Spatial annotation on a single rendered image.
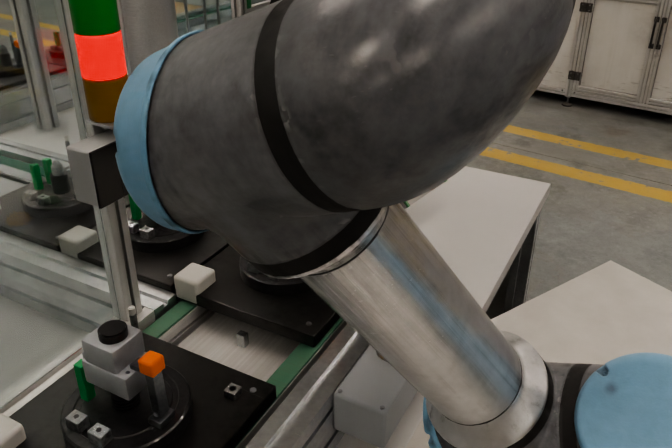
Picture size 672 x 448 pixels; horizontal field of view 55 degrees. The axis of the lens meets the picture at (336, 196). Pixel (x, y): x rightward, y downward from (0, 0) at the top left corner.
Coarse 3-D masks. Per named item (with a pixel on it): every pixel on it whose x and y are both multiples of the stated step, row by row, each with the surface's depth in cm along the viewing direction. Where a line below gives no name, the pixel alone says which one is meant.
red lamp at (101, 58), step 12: (84, 36) 70; (96, 36) 70; (108, 36) 70; (120, 36) 72; (84, 48) 70; (96, 48) 70; (108, 48) 71; (120, 48) 72; (84, 60) 71; (96, 60) 71; (108, 60) 71; (120, 60) 73; (84, 72) 72; (96, 72) 71; (108, 72) 72; (120, 72) 73
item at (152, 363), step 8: (152, 352) 67; (136, 360) 68; (144, 360) 66; (152, 360) 65; (160, 360) 66; (136, 368) 67; (144, 368) 66; (152, 368) 65; (160, 368) 66; (152, 376) 65; (160, 376) 67; (152, 384) 67; (160, 384) 67; (152, 392) 67; (160, 392) 68; (152, 400) 68; (160, 400) 68; (152, 408) 68; (160, 408) 68; (168, 408) 69; (160, 416) 68
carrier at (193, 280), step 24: (192, 264) 97; (216, 264) 101; (240, 264) 97; (192, 288) 93; (216, 288) 95; (240, 288) 95; (264, 288) 94; (288, 288) 93; (240, 312) 90; (264, 312) 90; (288, 312) 90; (312, 312) 90; (288, 336) 88; (312, 336) 85
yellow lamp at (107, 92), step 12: (84, 84) 73; (96, 84) 72; (108, 84) 72; (120, 84) 73; (96, 96) 73; (108, 96) 73; (96, 108) 73; (108, 108) 73; (96, 120) 74; (108, 120) 74
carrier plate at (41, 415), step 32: (160, 352) 82; (192, 352) 82; (64, 384) 77; (192, 384) 77; (224, 384) 77; (256, 384) 77; (32, 416) 73; (192, 416) 73; (224, 416) 73; (256, 416) 74
